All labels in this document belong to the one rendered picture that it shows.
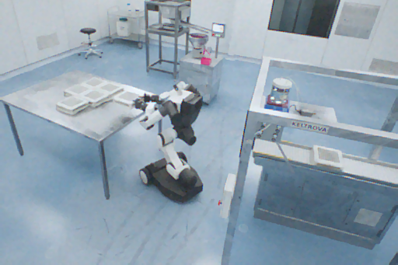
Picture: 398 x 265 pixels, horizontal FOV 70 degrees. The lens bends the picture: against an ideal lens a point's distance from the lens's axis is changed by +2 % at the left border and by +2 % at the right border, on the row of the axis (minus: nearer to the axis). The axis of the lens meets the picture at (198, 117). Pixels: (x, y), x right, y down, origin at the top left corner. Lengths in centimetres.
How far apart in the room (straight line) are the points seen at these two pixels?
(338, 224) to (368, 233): 27
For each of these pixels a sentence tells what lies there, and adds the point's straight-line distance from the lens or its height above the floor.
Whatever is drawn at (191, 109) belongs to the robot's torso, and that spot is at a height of 115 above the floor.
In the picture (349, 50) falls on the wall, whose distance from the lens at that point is 740.
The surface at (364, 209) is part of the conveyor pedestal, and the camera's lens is 311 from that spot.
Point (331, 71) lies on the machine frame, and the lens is 258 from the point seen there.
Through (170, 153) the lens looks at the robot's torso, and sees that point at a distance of 324.
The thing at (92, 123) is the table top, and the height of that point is 82.
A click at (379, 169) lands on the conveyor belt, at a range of 302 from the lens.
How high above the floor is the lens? 244
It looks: 31 degrees down
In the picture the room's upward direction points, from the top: 5 degrees clockwise
